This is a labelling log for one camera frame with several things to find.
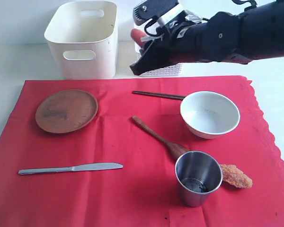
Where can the silver table knife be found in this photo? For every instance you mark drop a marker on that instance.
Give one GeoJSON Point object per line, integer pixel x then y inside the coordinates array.
{"type": "Point", "coordinates": [85, 167]}

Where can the upper dark wooden chopstick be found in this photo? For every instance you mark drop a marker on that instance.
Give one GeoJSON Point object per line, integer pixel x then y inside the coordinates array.
{"type": "Point", "coordinates": [156, 93]}

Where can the white perforated plastic basket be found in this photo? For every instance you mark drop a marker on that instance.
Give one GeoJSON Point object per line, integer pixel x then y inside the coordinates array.
{"type": "Point", "coordinates": [170, 71]}

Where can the white ceramic bowl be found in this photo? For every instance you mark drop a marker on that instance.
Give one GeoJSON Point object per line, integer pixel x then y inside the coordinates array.
{"type": "Point", "coordinates": [208, 114]}

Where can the red tablecloth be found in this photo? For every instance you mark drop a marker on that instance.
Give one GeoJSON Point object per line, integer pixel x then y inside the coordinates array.
{"type": "Point", "coordinates": [144, 192]}

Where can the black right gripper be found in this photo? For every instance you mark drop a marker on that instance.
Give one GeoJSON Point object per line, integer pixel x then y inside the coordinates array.
{"type": "Point", "coordinates": [177, 39]}

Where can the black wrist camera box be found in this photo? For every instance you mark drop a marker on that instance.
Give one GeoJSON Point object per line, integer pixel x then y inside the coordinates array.
{"type": "Point", "coordinates": [152, 9]}

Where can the lower dark wooden chopstick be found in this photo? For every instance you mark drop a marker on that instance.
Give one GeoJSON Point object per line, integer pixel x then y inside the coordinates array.
{"type": "Point", "coordinates": [161, 96]}

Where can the fried chicken piece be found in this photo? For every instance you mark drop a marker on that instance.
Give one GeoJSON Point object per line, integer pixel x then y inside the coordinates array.
{"type": "Point", "coordinates": [235, 177]}

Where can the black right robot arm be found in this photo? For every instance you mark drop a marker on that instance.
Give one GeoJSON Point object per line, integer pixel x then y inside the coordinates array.
{"type": "Point", "coordinates": [255, 34]}

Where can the dark wooden chopstick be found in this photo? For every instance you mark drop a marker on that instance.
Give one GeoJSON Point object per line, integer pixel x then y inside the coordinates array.
{"type": "Point", "coordinates": [161, 96]}
{"type": "Point", "coordinates": [156, 93]}

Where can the red sausage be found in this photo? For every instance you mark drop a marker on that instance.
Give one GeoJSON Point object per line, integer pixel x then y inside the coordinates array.
{"type": "Point", "coordinates": [136, 35]}

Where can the cream plastic tub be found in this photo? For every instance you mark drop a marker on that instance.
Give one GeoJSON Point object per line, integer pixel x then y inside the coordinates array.
{"type": "Point", "coordinates": [83, 39]}

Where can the brown round plate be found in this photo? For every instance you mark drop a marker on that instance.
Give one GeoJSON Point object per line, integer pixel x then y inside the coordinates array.
{"type": "Point", "coordinates": [66, 111]}

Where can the stainless steel cup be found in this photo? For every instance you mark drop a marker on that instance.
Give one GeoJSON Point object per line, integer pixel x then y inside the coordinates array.
{"type": "Point", "coordinates": [198, 175]}

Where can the brown wooden spoon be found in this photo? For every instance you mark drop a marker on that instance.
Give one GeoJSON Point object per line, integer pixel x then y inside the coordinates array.
{"type": "Point", "coordinates": [175, 150]}

